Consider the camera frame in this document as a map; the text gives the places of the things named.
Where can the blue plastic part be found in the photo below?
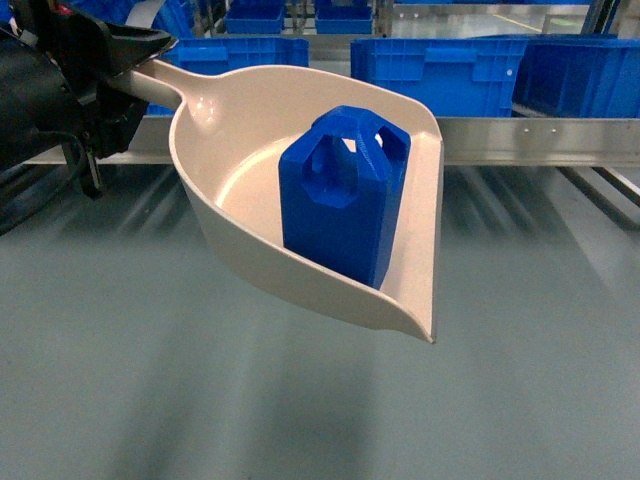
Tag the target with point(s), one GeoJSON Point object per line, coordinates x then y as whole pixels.
{"type": "Point", "coordinates": [341, 184]}

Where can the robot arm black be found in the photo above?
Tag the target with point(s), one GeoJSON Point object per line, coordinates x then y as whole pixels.
{"type": "Point", "coordinates": [59, 65]}

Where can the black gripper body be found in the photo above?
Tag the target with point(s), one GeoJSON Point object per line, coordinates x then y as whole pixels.
{"type": "Point", "coordinates": [66, 64]}

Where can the blue bin front left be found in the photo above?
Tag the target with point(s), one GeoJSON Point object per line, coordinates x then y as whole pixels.
{"type": "Point", "coordinates": [220, 55]}

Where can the metal shelf rack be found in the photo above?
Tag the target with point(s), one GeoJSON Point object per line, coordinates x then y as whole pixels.
{"type": "Point", "coordinates": [525, 140]}

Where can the blue bin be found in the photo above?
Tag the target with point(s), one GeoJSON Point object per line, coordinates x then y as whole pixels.
{"type": "Point", "coordinates": [468, 77]}
{"type": "Point", "coordinates": [220, 55]}
{"type": "Point", "coordinates": [575, 76]}

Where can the blue bin front right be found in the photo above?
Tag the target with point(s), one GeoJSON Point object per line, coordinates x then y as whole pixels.
{"type": "Point", "coordinates": [468, 77]}

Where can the blue bin far right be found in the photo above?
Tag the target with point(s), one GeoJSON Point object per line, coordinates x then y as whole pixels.
{"type": "Point", "coordinates": [575, 76]}

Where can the beige plastic dustpan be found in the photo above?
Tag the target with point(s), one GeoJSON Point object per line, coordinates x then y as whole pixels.
{"type": "Point", "coordinates": [405, 302]}

